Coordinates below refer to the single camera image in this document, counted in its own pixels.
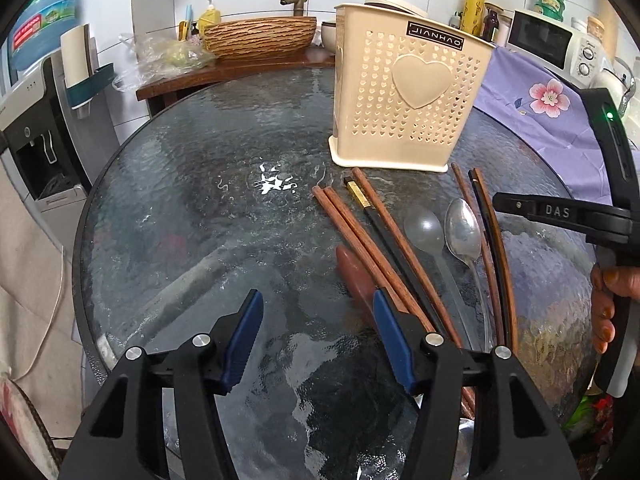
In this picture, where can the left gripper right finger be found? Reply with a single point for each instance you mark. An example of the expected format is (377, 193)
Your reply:
(515, 434)

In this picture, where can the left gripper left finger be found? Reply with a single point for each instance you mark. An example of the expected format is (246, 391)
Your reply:
(122, 435)

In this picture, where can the black gold-banded chopstick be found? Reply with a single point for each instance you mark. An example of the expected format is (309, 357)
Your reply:
(492, 254)
(399, 258)

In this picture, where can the wooden handled metal spoon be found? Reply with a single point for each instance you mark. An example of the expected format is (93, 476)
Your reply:
(358, 282)

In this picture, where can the person right hand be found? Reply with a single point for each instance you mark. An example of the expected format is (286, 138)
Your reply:
(623, 281)

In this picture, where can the purple floral cloth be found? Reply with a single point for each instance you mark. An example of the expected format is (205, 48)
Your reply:
(549, 116)

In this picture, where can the silver metal spoon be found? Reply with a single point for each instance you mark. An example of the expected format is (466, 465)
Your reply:
(463, 241)

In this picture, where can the white microwave oven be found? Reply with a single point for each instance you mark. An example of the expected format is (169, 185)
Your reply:
(575, 56)

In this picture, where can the dark sauce bottle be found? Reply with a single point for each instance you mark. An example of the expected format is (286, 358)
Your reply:
(491, 24)

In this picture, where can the yellow roll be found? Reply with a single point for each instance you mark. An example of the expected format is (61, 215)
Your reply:
(472, 17)

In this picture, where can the beige plastic utensil holder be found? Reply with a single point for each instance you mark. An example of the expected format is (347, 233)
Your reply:
(404, 88)

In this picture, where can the round glass table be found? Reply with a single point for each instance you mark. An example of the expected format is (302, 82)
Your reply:
(212, 197)

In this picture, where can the white water dispenser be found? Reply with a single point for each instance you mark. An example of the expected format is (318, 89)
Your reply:
(53, 152)

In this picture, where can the brown white rice cooker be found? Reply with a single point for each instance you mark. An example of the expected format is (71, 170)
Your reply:
(399, 6)

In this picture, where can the wooden counter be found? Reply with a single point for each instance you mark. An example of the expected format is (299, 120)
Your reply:
(165, 92)

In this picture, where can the paper cup holder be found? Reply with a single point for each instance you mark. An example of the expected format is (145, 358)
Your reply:
(83, 80)

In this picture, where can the clear plastic bag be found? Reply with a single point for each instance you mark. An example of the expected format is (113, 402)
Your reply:
(159, 57)

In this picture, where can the brass faucet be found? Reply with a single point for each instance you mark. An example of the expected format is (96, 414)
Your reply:
(298, 6)

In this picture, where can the woven brown basin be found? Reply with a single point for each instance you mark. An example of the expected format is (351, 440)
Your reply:
(259, 37)

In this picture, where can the blue water jug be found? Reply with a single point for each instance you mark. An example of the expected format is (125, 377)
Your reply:
(38, 30)

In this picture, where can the yellow soap bottle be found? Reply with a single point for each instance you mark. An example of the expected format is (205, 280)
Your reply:
(210, 17)

